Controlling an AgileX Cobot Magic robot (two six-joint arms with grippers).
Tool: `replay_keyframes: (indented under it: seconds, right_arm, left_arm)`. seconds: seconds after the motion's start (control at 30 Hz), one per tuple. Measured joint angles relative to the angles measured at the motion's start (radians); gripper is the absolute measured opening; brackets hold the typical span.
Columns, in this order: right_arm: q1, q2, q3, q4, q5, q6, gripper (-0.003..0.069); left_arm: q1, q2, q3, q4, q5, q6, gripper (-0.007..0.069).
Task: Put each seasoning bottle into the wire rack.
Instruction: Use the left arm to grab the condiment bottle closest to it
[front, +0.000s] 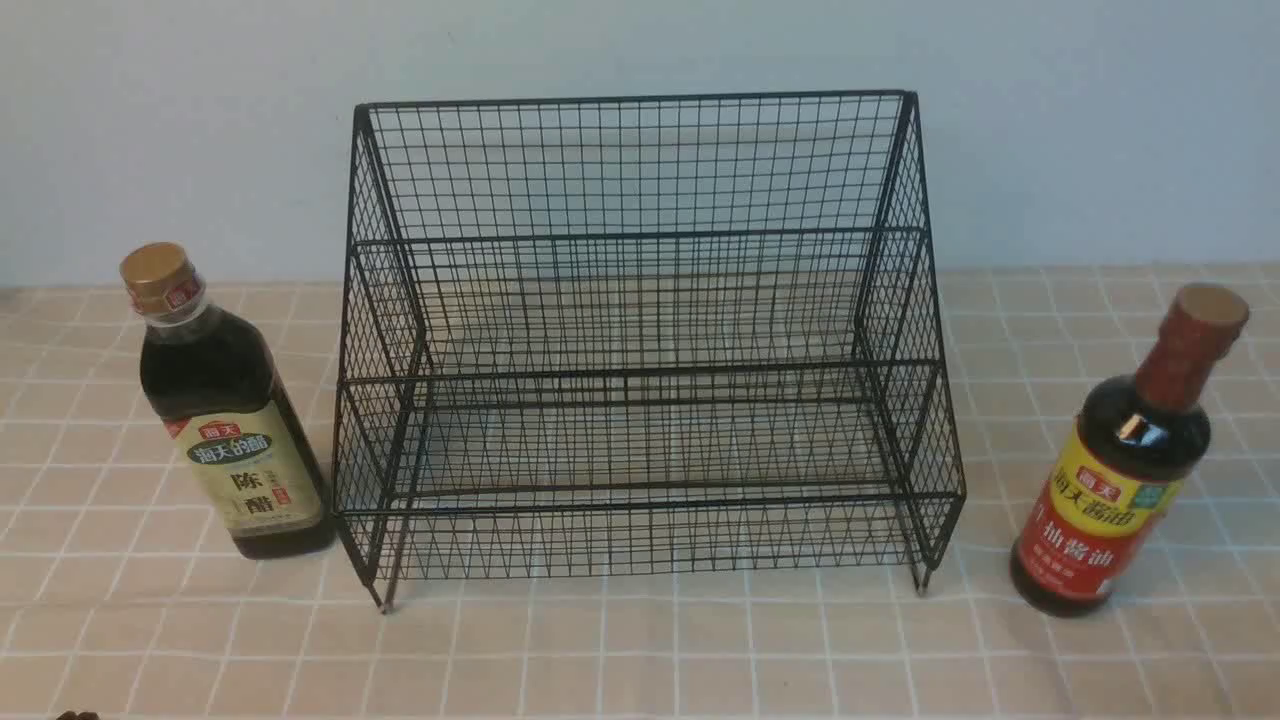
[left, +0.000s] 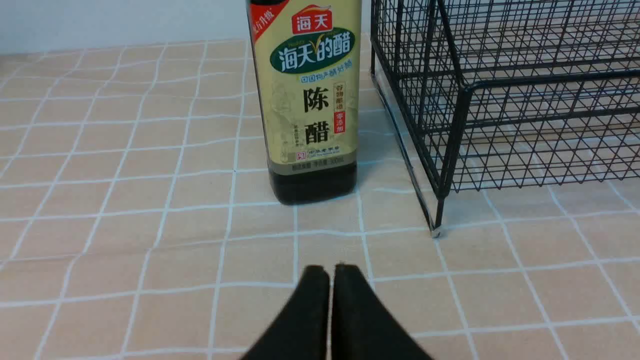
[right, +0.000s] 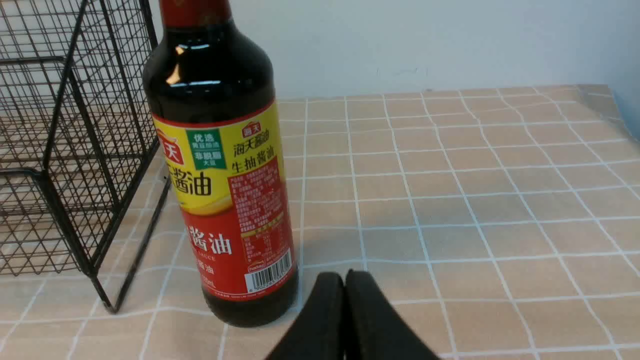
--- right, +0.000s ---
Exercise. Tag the black wire mesh shelf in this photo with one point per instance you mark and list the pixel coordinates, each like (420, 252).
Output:
(77, 136)

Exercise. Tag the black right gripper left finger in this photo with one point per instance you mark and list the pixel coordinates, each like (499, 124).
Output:
(316, 333)

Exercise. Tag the beige checked tablecloth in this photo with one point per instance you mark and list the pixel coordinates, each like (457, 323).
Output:
(502, 224)

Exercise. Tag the soy sauce bottle red cap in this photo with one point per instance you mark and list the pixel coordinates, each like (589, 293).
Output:
(211, 94)

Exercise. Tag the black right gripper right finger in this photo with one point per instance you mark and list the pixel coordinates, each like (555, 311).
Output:
(373, 328)

